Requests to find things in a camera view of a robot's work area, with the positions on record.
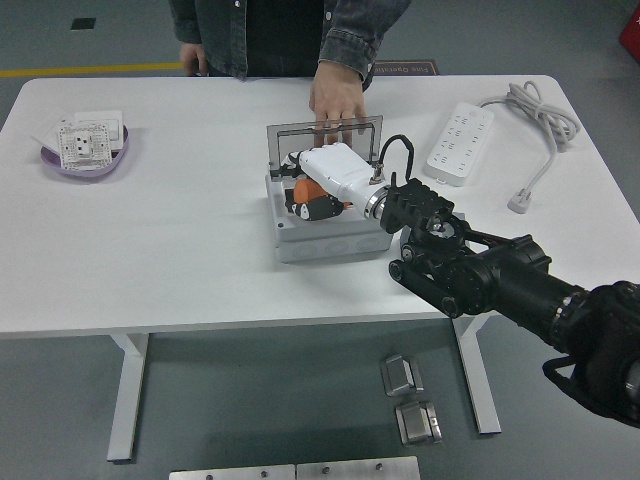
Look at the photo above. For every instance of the white switch plate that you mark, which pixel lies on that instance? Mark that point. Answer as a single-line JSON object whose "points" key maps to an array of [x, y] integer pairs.
{"points": [[112, 122]]}

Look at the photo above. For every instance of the white card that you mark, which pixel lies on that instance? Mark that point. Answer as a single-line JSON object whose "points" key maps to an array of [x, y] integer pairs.
{"points": [[50, 127]]}

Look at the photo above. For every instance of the transparent hinged box lid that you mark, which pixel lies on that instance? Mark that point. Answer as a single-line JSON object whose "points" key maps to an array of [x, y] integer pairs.
{"points": [[274, 145]]}

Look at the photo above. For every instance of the red object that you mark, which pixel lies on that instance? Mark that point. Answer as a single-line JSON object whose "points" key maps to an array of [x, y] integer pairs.
{"points": [[632, 30]]}

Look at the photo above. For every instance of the person's right hand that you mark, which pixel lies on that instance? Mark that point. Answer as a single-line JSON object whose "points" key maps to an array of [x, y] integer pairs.
{"points": [[192, 57]]}

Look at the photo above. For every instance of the metal hinge bracket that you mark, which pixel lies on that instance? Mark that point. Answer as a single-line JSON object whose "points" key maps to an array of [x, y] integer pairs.
{"points": [[417, 425], [397, 377]]}

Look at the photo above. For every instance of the grey plastic junction box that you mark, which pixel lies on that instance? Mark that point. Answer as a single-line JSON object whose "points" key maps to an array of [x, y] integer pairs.
{"points": [[330, 245]]}

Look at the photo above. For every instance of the person's right forearm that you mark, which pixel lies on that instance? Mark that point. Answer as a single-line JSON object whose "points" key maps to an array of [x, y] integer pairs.
{"points": [[182, 25]]}

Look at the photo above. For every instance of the dark floor sign with lettering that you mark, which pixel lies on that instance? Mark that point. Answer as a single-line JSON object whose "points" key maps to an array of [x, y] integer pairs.
{"points": [[415, 69]]}

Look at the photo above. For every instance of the person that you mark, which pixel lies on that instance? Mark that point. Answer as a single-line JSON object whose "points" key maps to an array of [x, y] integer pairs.
{"points": [[265, 35]]}

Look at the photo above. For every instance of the grey metal plate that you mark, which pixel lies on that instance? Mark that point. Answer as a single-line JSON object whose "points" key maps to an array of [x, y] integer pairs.
{"points": [[360, 470], [230, 474]]}

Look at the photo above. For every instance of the white printed socket panel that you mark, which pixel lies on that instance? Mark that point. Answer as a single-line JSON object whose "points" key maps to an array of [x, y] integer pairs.
{"points": [[82, 145]]}

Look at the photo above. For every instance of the robot right hand white shell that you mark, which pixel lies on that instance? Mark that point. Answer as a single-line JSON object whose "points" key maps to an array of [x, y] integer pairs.
{"points": [[340, 167]]}

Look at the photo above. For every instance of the white table leg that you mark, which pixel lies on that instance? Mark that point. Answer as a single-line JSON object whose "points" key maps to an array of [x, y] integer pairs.
{"points": [[485, 400], [125, 400]]}

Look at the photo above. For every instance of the yellow floor tape line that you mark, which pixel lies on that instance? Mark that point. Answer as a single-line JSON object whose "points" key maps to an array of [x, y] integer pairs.
{"points": [[100, 69]]}

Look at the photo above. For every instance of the person's left forearm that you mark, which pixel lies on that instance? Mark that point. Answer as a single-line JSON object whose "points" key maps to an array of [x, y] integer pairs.
{"points": [[360, 35]]}

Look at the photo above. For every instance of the orange cylinder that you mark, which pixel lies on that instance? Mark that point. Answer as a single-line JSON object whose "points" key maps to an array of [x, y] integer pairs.
{"points": [[307, 190]]}

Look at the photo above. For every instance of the black floor cover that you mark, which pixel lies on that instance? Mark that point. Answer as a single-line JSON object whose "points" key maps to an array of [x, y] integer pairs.
{"points": [[83, 23]]}

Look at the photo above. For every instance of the purple bowl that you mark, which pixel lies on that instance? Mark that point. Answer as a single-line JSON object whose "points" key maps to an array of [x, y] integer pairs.
{"points": [[115, 162]]}

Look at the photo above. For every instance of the white power strip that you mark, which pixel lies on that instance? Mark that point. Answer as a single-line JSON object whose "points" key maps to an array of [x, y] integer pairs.
{"points": [[460, 140]]}

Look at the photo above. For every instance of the person's left hand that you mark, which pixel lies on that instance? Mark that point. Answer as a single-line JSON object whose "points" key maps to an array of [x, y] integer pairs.
{"points": [[337, 95]]}

